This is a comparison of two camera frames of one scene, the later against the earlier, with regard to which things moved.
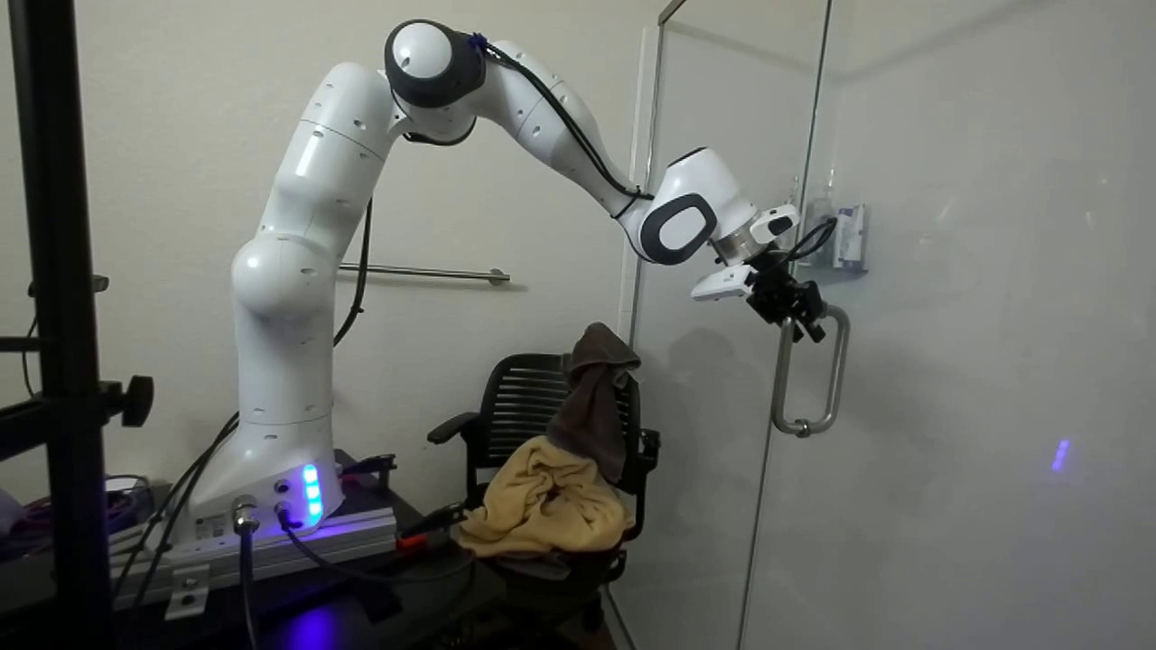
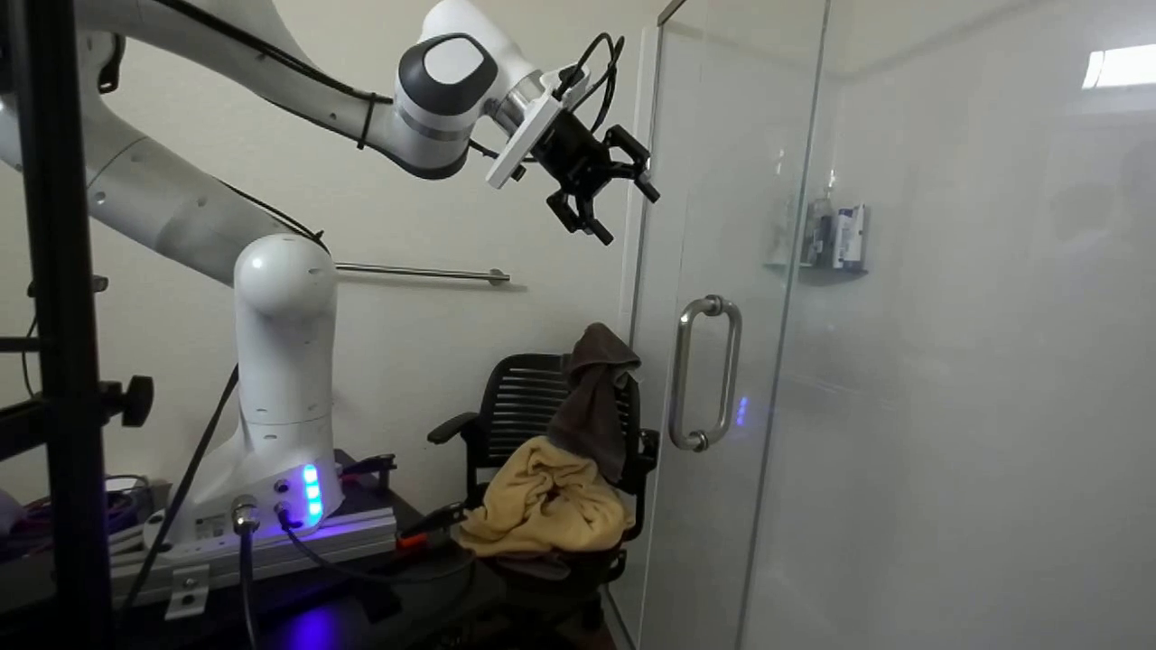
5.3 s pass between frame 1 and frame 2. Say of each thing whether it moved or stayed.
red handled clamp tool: stayed
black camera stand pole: stayed
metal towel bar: stayed
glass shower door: moved
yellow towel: stayed
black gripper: moved
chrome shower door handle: moved
